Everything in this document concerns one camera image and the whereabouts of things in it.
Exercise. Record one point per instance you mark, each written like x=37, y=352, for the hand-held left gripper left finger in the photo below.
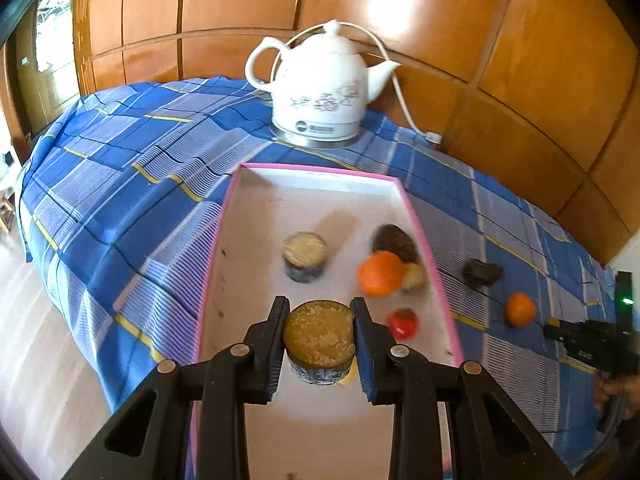
x=277, y=355

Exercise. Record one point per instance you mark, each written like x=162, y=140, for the white ceramic electric kettle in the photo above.
x=320, y=85

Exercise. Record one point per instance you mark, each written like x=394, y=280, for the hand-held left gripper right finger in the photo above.
x=365, y=355

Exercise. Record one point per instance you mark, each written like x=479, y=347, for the blue plaid tablecloth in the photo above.
x=125, y=170

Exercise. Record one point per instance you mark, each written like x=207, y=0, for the large orange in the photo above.
x=381, y=274

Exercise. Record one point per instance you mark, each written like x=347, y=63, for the small orange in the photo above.
x=520, y=309

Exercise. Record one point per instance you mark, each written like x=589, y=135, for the glazed wooden door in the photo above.
x=52, y=30

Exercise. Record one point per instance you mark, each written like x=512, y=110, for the beige ginger lump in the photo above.
x=416, y=277

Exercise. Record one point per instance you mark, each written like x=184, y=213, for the pink shallow cardboard box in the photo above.
x=260, y=220

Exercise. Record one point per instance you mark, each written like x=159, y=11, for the dark lumpy root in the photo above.
x=481, y=273

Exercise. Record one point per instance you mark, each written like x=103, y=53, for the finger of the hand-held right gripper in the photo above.
x=585, y=342

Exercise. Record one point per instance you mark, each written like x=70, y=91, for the dark avocado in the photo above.
x=395, y=240

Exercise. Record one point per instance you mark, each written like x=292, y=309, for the red tomato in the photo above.
x=402, y=324

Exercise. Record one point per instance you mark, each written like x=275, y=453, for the person's right hand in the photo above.
x=622, y=386

